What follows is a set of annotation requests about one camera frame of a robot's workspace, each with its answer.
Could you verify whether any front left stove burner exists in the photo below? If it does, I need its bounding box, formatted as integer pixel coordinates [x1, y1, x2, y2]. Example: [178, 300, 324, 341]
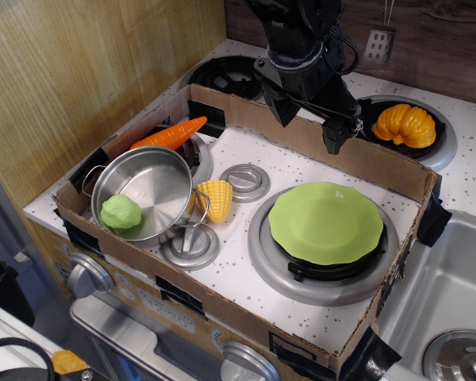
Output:
[154, 125, 214, 187]

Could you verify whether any yellow toy corn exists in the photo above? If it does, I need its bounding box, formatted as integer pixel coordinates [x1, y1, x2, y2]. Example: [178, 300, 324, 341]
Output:
[195, 179, 233, 224]

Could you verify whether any front right stove burner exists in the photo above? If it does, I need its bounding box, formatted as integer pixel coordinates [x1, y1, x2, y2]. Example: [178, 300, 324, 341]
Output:
[248, 190, 400, 307]

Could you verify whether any silver metal pot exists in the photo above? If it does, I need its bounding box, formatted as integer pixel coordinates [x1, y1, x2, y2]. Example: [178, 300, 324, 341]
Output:
[90, 146, 209, 244]

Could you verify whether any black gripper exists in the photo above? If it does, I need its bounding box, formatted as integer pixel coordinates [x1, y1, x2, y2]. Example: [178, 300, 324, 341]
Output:
[254, 37, 363, 155]

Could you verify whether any back left stove burner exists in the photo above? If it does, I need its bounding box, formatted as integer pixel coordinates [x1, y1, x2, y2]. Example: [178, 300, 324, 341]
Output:
[180, 56, 263, 101]

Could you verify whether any orange toy carrot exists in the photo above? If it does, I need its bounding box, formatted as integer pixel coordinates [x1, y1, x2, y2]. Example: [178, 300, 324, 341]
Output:
[130, 117, 208, 150]

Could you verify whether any orange toy pumpkin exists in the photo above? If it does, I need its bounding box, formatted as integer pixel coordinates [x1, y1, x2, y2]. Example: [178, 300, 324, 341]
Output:
[372, 103, 436, 149]

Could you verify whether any silver centre stove knob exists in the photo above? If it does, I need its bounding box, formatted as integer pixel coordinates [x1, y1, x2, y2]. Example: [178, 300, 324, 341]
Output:
[220, 164, 271, 203]

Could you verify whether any silver sink basin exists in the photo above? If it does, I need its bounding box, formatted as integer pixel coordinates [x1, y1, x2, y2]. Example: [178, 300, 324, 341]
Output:
[378, 211, 476, 380]

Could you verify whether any green toy broccoli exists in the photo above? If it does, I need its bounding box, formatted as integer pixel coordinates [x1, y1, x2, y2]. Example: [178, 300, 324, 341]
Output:
[100, 194, 141, 229]

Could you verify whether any silver front stove knob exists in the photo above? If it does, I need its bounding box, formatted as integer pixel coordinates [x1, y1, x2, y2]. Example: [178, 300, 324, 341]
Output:
[160, 225, 220, 271]

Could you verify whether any left oven front knob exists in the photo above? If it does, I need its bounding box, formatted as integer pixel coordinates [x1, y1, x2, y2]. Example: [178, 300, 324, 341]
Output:
[67, 252, 115, 298]

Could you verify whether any back right stove burner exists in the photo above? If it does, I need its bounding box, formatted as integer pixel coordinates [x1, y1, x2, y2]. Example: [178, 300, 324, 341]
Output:
[358, 95, 457, 171]

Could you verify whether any right oven front knob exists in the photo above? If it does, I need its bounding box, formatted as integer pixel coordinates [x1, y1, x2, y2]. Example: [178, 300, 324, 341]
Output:
[221, 341, 281, 381]

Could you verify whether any hanging metal spatula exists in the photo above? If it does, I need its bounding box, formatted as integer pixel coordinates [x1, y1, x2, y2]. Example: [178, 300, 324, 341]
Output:
[363, 0, 397, 67]

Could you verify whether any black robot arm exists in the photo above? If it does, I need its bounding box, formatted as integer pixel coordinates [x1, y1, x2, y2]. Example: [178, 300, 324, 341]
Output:
[248, 1, 363, 155]

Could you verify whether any silver oven door handle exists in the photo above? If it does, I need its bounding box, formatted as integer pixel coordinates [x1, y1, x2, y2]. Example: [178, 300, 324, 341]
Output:
[70, 296, 191, 381]

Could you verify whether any silver stove knob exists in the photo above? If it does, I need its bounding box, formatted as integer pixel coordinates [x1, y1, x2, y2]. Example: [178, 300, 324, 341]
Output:
[220, 164, 271, 203]
[160, 225, 220, 271]

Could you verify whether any yellow toy on floor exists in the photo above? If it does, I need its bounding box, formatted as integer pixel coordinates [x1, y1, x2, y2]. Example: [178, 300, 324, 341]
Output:
[51, 350, 88, 375]

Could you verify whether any silver sink drain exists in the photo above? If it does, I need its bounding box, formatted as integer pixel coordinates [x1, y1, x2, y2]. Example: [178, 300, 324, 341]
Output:
[421, 329, 476, 380]

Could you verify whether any oven knob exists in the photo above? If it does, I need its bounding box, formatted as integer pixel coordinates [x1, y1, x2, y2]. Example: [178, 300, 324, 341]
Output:
[221, 341, 281, 381]
[67, 252, 115, 298]

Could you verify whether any black braided cable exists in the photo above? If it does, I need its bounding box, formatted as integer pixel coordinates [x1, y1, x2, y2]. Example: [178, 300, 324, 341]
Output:
[0, 337, 56, 381]

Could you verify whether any stove burner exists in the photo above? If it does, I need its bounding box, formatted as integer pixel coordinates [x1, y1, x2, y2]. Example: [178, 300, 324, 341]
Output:
[180, 56, 263, 101]
[154, 125, 214, 187]
[248, 190, 400, 307]
[358, 95, 457, 171]

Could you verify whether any green plastic plate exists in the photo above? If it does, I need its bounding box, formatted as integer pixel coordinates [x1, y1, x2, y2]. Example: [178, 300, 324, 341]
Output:
[268, 182, 384, 266]

